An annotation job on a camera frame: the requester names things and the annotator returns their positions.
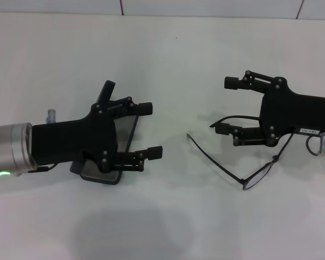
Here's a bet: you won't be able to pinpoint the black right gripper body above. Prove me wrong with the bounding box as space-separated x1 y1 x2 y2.
259 77 325 147

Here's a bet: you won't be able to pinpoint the black glasses case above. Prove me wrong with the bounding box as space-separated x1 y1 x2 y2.
69 80 140 186

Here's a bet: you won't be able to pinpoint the thin black left wrist cable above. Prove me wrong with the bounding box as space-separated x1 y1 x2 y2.
28 163 58 173

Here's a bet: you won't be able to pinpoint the thin right wrist cable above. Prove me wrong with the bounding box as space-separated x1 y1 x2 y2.
305 133 320 157

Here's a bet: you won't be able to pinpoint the black thin-framed glasses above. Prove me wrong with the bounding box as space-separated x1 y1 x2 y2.
186 115 296 191

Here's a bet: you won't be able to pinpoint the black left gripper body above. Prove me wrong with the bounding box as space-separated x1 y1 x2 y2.
31 103 118 174

